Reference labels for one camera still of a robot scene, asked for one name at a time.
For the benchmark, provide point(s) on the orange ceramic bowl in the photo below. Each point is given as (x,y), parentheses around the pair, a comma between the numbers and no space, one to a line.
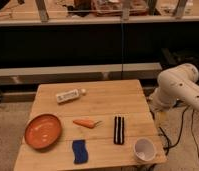
(43,131)

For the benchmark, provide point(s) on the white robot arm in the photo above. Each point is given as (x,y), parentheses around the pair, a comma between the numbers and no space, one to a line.
(177,83)

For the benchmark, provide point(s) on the white plastic bottle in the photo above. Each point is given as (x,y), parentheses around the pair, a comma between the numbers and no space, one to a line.
(70,95)

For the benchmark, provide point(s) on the orange toy carrot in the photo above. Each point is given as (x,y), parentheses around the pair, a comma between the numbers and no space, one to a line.
(85,123)

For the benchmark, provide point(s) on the black white striped cloth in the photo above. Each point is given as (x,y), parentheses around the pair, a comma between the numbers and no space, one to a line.
(118,130)

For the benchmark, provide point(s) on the wooden table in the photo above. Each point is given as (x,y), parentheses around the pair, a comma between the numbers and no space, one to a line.
(103,101)

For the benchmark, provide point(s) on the blue sponge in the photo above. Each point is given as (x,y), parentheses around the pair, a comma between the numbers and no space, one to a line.
(80,151)

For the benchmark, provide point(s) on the white cup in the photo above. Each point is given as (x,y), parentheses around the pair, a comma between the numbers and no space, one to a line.
(144,149)

